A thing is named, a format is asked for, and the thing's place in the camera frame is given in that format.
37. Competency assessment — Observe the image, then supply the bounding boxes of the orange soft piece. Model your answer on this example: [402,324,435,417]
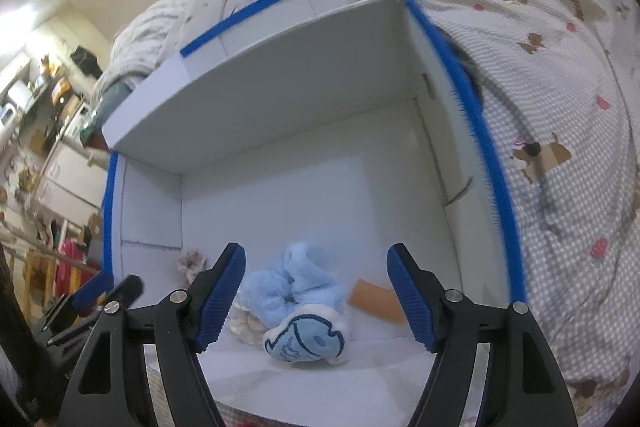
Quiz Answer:
[347,280,406,324]

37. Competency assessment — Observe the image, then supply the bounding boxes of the white kitchen cabinet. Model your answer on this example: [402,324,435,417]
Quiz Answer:
[29,100,109,228]

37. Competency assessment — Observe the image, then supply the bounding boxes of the white blue cardboard box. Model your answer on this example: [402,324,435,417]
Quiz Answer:
[101,0,527,423]

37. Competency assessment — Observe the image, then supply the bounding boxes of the teal cushion under duvet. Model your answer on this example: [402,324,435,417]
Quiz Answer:
[79,80,132,147]

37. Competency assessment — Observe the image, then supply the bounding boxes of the blue fish plush toy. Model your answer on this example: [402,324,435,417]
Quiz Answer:
[262,305,350,365]

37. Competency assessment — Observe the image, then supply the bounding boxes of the checkered dog print bedsheet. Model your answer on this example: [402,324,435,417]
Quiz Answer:
[420,0,639,419]

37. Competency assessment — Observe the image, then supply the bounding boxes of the wooden rack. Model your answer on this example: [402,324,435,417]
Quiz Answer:
[1,215,98,324]

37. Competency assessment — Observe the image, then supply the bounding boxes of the beige scrunchie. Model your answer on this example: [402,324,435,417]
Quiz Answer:
[178,251,207,285]

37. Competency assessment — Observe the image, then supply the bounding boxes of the black hanging bag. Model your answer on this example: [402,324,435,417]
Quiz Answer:
[70,46,103,80]

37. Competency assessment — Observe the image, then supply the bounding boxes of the red suitcase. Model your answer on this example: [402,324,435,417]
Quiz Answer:
[53,239,94,298]

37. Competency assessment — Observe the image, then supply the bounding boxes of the light blue fluffy scrunchie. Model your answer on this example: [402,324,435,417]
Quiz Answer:
[235,242,344,329]

